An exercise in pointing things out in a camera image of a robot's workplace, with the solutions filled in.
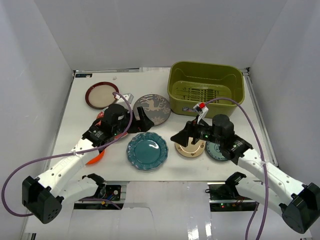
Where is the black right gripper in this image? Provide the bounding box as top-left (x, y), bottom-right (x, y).
top-left (170, 114), bottom-right (223, 147)

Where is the cream plate with flowers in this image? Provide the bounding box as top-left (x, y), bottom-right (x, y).
top-left (174, 138), bottom-right (206, 158)

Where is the grey deer pattern plate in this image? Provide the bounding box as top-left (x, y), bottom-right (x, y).
top-left (133, 94), bottom-right (171, 126)

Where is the teal scalloped ceramic plate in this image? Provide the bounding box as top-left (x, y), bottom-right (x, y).
top-left (126, 132), bottom-right (169, 171)

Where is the blue floral small plate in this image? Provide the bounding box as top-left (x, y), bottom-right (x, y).
top-left (205, 141), bottom-right (228, 162)

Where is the red rimmed cream plate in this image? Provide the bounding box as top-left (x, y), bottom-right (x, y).
top-left (85, 81), bottom-right (119, 110)

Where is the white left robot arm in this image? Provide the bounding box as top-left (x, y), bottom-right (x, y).
top-left (22, 103), bottom-right (154, 224)

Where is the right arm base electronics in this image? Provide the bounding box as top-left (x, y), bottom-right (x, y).
top-left (205, 182), bottom-right (257, 212)

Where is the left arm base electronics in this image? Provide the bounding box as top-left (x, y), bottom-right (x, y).
top-left (73, 184), bottom-right (126, 210)

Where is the olive green plastic bin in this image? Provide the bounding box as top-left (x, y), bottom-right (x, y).
top-left (167, 61), bottom-right (245, 117)

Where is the orange plastic plate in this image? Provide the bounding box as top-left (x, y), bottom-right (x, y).
top-left (86, 150), bottom-right (105, 165)

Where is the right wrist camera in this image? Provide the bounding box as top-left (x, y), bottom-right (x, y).
top-left (193, 102), bottom-right (209, 123)

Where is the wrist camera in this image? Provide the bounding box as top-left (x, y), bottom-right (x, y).
top-left (193, 102), bottom-right (209, 123)
top-left (115, 93), bottom-right (134, 105)

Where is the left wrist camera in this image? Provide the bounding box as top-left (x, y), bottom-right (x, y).
top-left (115, 93), bottom-right (134, 105)

